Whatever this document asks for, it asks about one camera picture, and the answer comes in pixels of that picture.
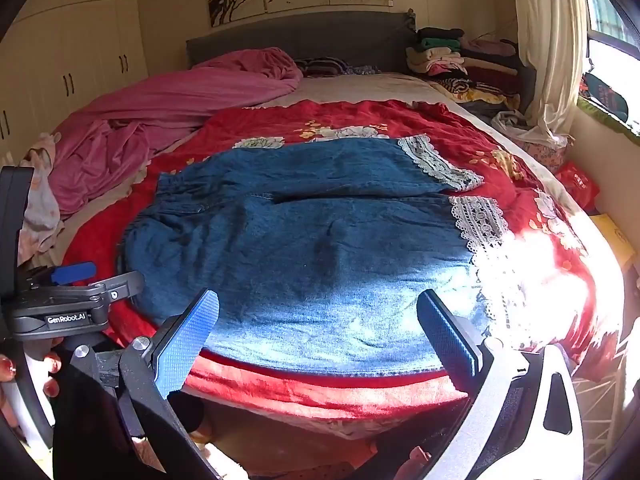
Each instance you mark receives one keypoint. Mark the window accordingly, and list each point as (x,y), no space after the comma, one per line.
(615,65)

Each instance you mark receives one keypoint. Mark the pale floral cloth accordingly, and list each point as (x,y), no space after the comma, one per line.
(42,200)

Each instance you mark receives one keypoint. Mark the green fringed windowsill cloth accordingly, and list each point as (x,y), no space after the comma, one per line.
(607,120)

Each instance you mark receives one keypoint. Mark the blue denim garment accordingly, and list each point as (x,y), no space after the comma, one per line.
(310,240)

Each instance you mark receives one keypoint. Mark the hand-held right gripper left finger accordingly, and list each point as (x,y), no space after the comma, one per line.
(190,345)

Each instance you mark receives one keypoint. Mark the person's left hand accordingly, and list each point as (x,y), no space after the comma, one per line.
(54,372)

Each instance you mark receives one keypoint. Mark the pink bed sheet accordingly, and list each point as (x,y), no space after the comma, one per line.
(150,105)

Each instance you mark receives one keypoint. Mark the pile of folded clothes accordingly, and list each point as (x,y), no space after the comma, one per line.
(450,60)

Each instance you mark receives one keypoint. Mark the white wardrobe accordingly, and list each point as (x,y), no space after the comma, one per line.
(75,50)

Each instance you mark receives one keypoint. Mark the cream curtain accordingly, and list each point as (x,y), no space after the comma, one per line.
(550,35)

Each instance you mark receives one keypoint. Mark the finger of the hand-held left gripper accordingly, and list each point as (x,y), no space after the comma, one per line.
(122,287)
(75,272)

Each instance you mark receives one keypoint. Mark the red bag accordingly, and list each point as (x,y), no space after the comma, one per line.
(577,185)

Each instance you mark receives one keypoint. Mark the grey bed headboard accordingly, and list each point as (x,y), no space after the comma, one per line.
(320,35)

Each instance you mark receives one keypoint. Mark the yellow box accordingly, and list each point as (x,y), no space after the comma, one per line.
(612,240)

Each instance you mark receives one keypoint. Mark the red floral blanket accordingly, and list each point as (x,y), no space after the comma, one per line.
(350,115)

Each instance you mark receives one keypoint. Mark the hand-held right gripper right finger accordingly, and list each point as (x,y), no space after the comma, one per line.
(450,345)

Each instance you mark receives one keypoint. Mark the striped pillow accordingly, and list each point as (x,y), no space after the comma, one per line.
(325,66)

